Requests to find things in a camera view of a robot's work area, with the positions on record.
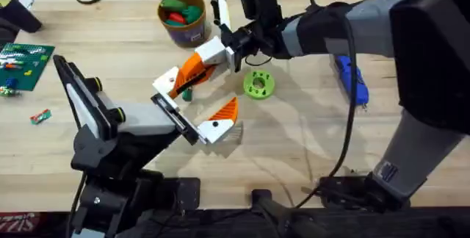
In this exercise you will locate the orange ribbed wedge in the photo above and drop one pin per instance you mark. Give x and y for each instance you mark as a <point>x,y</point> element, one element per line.
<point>177,85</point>

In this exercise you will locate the red sticker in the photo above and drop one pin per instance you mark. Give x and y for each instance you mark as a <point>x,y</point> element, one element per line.
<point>18,222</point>

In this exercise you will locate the small green vegetable toy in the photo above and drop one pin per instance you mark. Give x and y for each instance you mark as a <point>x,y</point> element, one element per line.
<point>187,94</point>

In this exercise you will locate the black rail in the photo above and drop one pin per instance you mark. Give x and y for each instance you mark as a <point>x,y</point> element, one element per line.
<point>330,225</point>

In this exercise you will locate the black box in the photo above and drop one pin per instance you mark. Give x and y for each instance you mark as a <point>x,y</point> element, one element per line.
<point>18,15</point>

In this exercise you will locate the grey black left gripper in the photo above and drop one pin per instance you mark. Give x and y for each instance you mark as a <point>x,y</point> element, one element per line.
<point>147,118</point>

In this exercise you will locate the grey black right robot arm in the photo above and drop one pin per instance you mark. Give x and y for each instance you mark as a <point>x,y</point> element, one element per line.
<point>422,28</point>

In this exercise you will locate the brown tub with toys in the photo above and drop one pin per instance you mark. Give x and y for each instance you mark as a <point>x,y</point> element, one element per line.
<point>182,19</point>

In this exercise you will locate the blue electric screwdriver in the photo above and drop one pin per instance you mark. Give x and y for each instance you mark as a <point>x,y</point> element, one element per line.
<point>347,76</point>

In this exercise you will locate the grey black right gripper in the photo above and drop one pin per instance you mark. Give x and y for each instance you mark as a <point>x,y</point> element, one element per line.
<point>316,28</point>

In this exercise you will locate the green disc with holes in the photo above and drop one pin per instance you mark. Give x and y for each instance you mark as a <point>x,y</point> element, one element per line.
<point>253,90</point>

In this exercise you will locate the green board with blocks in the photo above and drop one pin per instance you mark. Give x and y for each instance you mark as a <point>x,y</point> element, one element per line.
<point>25,67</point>

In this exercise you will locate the white orange right gripper finger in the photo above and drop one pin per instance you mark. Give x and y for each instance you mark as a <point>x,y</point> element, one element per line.
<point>209,72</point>

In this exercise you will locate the small red green block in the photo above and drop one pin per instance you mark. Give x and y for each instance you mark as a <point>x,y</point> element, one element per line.
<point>40,116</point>

